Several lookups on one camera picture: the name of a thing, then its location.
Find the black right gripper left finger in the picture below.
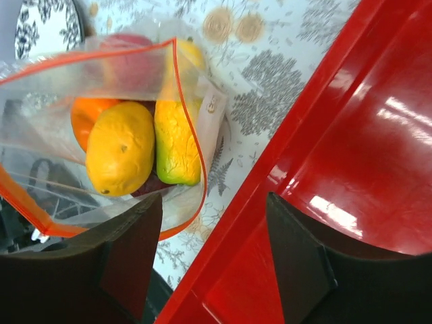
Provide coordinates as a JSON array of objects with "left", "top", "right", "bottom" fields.
[{"left": 1, "top": 194, "right": 163, "bottom": 323}]

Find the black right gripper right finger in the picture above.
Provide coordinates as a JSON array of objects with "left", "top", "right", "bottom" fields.
[{"left": 266, "top": 192, "right": 431, "bottom": 323}]

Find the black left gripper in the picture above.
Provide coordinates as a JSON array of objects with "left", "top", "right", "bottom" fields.
[{"left": 1, "top": 199, "right": 63, "bottom": 254}]

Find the dark red fruit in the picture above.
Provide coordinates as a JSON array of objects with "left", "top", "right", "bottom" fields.
[{"left": 130, "top": 170, "right": 173, "bottom": 197}]

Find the yellow lemon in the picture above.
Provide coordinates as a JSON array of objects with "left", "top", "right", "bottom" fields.
[{"left": 85, "top": 101, "right": 155, "bottom": 196}]

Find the orange tangerine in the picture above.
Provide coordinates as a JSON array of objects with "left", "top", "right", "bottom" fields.
[{"left": 70, "top": 97, "right": 121, "bottom": 152}]

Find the yellow green mango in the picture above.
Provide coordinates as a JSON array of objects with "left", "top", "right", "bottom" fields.
[{"left": 154, "top": 100, "right": 201, "bottom": 186}]

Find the clear zip top bag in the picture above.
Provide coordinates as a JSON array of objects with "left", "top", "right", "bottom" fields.
[{"left": 1, "top": 20, "right": 227, "bottom": 240}]

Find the red pomegranate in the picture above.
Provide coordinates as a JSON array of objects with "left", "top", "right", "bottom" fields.
[{"left": 99, "top": 33, "right": 165, "bottom": 99}]

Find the red plastic tray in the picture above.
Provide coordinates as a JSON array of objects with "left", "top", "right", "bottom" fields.
[{"left": 157, "top": 1, "right": 431, "bottom": 323}]

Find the blue floral plate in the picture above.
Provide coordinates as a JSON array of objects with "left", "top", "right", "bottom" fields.
[{"left": 14, "top": 0, "right": 84, "bottom": 59}]

